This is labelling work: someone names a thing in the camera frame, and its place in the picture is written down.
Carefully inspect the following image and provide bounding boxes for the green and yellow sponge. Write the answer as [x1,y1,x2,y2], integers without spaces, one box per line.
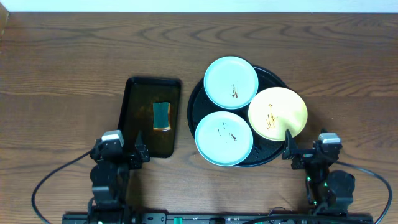
[153,102,171,131]

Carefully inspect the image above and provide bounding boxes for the lower light blue plate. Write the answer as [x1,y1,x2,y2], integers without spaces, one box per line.
[194,111,254,166]

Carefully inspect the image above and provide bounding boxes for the light blue plate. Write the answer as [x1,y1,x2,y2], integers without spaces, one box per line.
[194,111,254,166]
[203,56,259,110]

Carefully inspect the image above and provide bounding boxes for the right black cable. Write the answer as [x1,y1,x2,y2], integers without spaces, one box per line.
[334,160,393,224]

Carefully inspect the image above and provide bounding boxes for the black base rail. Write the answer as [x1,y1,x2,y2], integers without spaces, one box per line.
[62,213,373,224]

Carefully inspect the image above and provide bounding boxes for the upper light blue plate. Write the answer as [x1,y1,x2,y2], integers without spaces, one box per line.
[203,56,259,110]

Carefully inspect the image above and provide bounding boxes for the yellow plate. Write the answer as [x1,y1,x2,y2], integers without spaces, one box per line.
[248,87,308,141]

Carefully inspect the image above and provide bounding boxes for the black cable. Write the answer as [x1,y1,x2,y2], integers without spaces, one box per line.
[31,149,94,224]
[334,160,393,224]

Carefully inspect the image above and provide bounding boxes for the left black cable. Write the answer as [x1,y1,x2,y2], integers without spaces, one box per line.
[31,149,94,224]

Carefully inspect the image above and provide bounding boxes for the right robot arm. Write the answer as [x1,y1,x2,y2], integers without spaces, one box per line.
[282,131,355,216]

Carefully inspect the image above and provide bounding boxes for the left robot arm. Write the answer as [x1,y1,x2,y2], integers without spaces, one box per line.
[87,130,150,224]

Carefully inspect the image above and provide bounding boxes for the black rectangular tray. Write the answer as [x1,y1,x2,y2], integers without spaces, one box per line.
[118,77,181,158]

